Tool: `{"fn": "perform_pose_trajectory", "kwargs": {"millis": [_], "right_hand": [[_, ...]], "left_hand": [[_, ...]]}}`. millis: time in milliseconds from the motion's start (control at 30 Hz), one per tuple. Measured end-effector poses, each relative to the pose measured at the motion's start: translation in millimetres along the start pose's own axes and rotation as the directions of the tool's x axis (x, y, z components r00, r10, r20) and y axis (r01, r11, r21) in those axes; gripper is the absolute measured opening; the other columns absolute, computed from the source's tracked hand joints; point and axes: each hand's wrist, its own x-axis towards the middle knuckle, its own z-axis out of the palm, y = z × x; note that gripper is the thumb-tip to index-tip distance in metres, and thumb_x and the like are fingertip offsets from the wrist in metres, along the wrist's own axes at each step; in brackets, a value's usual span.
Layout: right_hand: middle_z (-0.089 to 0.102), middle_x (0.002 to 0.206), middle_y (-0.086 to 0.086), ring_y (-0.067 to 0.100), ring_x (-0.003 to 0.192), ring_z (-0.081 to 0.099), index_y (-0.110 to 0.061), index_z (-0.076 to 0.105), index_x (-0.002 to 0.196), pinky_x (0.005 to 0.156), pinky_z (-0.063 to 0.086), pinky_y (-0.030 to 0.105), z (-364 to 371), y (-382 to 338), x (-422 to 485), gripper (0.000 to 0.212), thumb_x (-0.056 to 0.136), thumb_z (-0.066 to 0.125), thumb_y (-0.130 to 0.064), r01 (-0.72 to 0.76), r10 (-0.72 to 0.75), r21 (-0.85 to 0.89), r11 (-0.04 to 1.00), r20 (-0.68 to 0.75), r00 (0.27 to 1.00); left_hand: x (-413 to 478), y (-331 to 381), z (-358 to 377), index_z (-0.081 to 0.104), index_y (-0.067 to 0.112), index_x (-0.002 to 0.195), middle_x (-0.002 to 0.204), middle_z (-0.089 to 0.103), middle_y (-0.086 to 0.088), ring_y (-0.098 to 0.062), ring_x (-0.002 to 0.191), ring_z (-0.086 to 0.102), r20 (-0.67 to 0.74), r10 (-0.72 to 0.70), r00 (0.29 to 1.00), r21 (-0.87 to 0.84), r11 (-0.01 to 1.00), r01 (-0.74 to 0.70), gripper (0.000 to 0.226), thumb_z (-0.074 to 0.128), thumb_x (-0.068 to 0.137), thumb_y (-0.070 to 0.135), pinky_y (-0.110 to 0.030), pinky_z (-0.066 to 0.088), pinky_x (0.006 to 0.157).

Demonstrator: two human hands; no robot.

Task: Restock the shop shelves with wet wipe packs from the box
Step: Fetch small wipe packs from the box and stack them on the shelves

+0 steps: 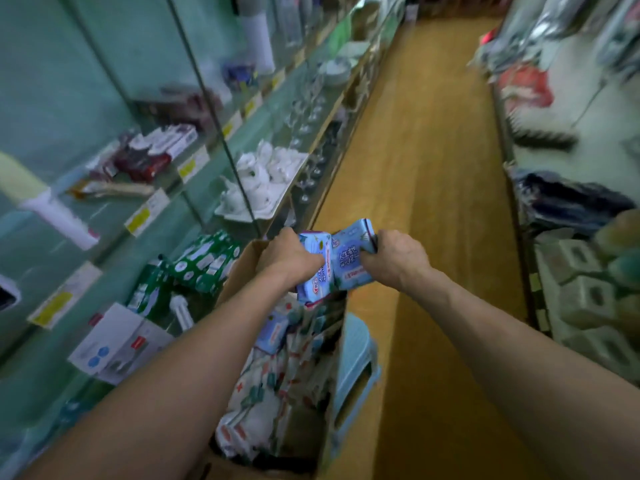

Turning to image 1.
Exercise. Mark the person's right hand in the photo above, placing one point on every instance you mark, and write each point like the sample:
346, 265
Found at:
400, 260

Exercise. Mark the person's left forearm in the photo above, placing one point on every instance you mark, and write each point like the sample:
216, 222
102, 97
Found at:
150, 405

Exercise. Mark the blue plastic stool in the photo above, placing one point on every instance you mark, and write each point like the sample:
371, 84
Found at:
355, 385

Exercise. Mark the white tube lamp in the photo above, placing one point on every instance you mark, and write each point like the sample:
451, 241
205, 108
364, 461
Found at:
182, 313

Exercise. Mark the red mesh bag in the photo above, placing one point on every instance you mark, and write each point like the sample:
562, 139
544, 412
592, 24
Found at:
525, 85

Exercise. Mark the white textured pack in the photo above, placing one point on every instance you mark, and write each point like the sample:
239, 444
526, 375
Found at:
540, 130

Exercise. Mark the blue packaged cups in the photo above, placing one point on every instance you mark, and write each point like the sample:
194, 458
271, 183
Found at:
238, 73

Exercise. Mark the white ceramic tea set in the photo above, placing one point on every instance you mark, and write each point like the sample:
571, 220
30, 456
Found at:
260, 180

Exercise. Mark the beige round container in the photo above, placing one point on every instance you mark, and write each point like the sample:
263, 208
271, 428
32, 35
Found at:
620, 230

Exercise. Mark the dark plastic bags bundle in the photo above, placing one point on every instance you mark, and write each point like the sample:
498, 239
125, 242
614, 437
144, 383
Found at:
570, 200

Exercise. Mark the stack of white bowls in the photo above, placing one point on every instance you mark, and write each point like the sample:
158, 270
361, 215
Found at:
335, 70

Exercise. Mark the pile of packets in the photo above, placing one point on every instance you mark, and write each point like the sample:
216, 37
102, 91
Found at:
270, 395

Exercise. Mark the hanging packaged goods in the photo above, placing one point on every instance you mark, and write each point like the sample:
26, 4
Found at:
560, 25

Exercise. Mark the white thermos flask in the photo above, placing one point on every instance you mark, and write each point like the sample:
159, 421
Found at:
257, 40

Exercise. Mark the black cap white bottle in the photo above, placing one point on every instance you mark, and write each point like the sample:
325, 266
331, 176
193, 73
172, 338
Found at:
5, 292

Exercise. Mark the person's left hand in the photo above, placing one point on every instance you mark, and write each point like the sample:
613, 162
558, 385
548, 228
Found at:
290, 260

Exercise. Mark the red white packaged box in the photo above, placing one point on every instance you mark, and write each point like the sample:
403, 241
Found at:
160, 147
105, 155

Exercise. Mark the green bulb boxes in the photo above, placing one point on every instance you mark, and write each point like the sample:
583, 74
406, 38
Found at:
200, 260

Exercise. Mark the white printed box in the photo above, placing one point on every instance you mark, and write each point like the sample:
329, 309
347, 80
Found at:
120, 340

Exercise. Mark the person's right forearm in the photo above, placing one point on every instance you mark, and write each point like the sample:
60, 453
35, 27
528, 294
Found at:
530, 375

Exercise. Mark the metal store shelving unit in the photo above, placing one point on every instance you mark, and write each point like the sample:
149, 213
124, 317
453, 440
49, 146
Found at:
600, 145

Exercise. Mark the brown cardboard box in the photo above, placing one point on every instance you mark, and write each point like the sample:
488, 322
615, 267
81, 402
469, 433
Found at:
240, 270

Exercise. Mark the green round container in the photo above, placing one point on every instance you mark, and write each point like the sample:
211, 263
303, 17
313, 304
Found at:
625, 270

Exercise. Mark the beige tissue box holder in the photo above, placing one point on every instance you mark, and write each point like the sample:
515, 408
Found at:
605, 350
568, 260
590, 300

